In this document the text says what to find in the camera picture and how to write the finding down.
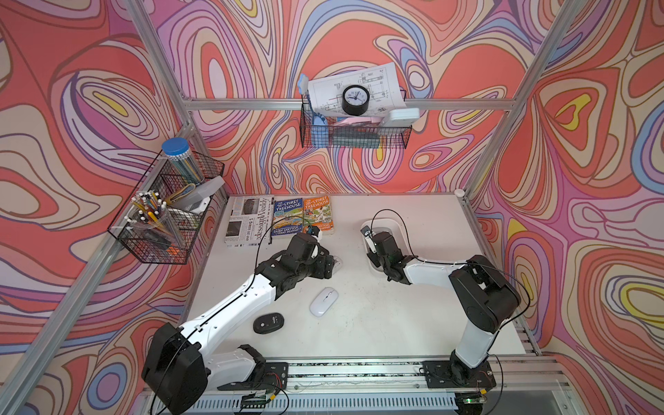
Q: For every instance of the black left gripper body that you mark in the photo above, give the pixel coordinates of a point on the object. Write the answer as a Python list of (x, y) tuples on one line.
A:
[(321, 267)]

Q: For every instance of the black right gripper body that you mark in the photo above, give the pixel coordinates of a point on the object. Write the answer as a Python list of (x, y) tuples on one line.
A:
[(378, 260)]

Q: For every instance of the white upside-down mouse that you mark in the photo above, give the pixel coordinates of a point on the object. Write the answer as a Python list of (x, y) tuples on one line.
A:
[(338, 264)]

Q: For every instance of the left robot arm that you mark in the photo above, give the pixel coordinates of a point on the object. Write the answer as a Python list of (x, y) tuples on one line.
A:
[(182, 362)]

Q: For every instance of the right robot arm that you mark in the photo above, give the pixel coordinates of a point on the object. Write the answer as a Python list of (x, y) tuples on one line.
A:
[(487, 299)]

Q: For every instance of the white storage tray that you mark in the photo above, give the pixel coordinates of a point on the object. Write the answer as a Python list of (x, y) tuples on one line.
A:
[(395, 228)]

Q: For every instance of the white mouse on table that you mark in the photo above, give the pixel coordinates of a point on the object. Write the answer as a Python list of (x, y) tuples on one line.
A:
[(323, 301)]

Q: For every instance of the black round mouse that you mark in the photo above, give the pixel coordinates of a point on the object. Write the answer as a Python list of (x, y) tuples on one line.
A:
[(268, 323)]

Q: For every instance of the white box in basket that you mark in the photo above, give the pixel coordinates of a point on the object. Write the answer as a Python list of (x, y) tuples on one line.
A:
[(401, 118)]

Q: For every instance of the orange 13-storey treehouse book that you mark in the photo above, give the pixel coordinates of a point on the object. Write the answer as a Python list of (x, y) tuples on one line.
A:
[(318, 213)]

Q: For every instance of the blue 91-storey treehouse book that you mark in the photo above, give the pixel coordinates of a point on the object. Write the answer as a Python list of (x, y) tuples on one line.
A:
[(288, 217)]

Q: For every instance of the black round clock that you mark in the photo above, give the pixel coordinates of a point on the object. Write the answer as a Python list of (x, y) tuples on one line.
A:
[(355, 100)]

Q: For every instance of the white paper sheet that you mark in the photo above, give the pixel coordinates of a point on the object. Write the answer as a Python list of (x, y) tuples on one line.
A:
[(381, 81)]

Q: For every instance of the clear cup with pens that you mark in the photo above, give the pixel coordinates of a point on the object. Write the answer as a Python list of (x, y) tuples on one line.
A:
[(149, 218)]

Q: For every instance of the blue lid pencil jar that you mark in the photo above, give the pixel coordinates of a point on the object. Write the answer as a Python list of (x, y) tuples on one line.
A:
[(181, 157)]

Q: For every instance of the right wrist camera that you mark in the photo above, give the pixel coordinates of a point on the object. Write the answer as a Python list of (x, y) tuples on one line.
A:
[(367, 234)]

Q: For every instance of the black wire basket back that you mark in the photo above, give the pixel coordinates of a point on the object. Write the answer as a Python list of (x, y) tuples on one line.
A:
[(319, 132)]

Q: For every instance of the black wire basket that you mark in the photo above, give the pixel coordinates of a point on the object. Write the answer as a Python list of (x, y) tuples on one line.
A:
[(162, 178), (319, 132)]

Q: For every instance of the black wire basket left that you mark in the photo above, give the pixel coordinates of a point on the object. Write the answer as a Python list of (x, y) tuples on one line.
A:
[(162, 178)]

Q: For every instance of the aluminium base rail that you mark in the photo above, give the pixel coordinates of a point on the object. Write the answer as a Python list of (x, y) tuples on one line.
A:
[(412, 385)]

